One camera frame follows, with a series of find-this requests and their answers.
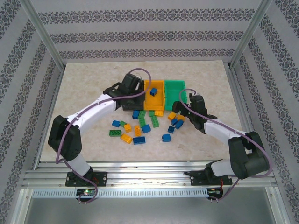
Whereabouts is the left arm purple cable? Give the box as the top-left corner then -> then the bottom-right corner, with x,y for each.
56,67 -> 152,205

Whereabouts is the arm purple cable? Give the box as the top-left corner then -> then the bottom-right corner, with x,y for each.
179,88 -> 273,203
56,67 -> 152,205

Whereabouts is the aluminium frame post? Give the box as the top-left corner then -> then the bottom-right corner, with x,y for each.
22,0 -> 66,70
228,0 -> 274,70

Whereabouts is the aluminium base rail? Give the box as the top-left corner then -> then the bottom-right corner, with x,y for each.
22,161 -> 278,187

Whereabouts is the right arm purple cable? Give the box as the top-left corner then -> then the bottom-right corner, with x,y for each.
179,88 -> 273,203

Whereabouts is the grey metal panel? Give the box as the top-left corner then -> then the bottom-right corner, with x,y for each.
18,197 -> 281,224

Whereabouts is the aluminium side rail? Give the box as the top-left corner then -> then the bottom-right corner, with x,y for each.
225,63 -> 278,180
31,67 -> 67,170

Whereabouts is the green plastic container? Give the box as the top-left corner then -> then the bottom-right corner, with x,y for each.
164,80 -> 189,111

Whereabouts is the yellow plastic container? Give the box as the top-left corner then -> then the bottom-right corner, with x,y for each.
142,80 -> 167,111

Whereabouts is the slotted grey cable duct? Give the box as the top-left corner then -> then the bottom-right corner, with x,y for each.
31,188 -> 208,198

